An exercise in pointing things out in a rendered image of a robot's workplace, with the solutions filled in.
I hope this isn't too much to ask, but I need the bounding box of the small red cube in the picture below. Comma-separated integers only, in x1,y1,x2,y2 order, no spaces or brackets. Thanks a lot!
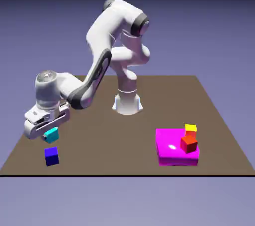
180,135,198,154

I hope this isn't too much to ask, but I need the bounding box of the large magenta box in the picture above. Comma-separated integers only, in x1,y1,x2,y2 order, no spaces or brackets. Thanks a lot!
155,128,200,167

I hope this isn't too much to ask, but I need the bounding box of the small cyan cube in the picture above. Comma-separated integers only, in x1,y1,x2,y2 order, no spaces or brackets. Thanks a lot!
43,126,60,144

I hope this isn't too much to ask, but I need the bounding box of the small yellow cube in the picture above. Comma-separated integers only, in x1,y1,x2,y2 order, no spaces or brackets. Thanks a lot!
184,123,198,138

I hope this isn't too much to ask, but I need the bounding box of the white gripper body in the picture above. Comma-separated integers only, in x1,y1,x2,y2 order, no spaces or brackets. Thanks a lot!
23,107,71,140

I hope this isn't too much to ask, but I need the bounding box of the small blue cube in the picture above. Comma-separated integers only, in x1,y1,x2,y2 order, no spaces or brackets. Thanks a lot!
44,146,60,167

